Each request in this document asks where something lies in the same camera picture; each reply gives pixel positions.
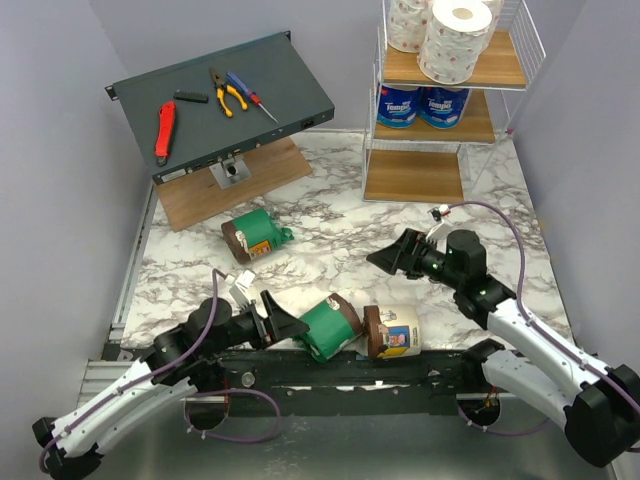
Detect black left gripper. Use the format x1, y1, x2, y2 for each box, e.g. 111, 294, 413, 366
202, 290, 310, 357

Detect blue white paper towel roll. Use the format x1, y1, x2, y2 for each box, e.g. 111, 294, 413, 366
419, 87, 471, 130

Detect floral paper roll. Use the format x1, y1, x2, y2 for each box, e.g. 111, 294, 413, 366
417, 0, 493, 85
482, 0, 504, 39
386, 0, 432, 53

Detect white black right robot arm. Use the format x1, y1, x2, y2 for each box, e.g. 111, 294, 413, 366
366, 229, 639, 467

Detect green wrapped roll near left arm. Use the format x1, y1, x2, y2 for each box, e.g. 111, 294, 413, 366
221, 208, 294, 264

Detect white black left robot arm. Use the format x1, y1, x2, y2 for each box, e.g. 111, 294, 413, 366
32, 291, 309, 479

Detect floral paper roll on shelf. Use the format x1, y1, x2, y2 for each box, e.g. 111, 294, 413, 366
386, 0, 432, 53

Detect green brown wrapped roll front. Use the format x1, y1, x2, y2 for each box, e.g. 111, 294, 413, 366
293, 293, 364, 363

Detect cream cartoon wrapped roll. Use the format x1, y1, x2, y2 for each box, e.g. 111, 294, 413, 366
359, 305, 422, 360

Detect wooden board under chassis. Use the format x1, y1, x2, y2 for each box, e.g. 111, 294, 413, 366
155, 138, 312, 232

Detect red utility knife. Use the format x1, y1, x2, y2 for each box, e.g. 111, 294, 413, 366
154, 101, 177, 166

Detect black bit holder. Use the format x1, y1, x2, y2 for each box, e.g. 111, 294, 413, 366
173, 90, 209, 104

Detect blue red screwdriver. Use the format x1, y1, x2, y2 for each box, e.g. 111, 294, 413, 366
226, 71, 278, 122

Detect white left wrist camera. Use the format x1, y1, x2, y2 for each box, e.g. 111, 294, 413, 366
226, 270, 256, 309

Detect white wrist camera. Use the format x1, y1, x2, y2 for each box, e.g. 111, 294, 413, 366
226, 270, 256, 309
426, 204, 453, 246

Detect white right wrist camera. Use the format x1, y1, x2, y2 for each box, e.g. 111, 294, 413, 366
426, 204, 453, 246

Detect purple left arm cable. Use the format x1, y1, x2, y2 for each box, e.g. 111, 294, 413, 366
38, 268, 282, 474

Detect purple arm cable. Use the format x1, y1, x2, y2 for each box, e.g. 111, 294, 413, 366
442, 200, 640, 437
38, 268, 282, 474

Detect white wire wooden shelf rack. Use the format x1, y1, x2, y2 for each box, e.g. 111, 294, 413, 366
362, 1, 546, 203

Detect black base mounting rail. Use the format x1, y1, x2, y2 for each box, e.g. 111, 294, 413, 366
159, 340, 498, 417

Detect aluminium extrusion rail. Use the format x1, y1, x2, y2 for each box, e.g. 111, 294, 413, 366
77, 361, 133, 406

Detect yellow handled pliers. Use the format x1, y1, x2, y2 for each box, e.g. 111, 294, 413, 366
209, 68, 249, 118

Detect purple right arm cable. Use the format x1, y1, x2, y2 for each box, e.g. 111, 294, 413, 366
442, 200, 640, 437

